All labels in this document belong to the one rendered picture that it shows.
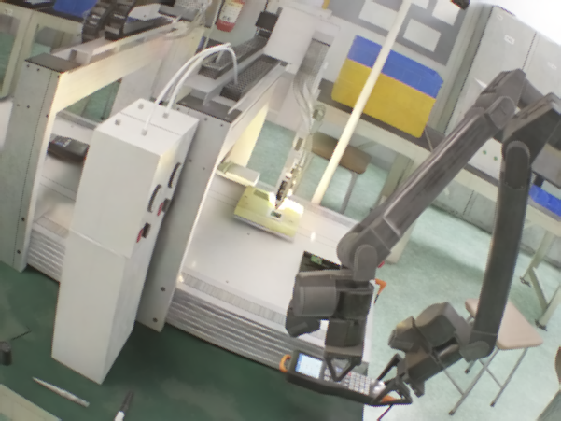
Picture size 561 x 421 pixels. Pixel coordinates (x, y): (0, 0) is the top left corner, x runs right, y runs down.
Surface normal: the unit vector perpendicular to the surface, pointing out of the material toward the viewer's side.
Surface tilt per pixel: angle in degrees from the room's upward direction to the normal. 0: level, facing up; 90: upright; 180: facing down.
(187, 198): 90
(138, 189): 90
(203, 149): 90
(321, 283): 67
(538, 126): 106
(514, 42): 90
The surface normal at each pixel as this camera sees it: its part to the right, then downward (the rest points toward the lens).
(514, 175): -0.39, 0.51
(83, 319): -0.13, 0.36
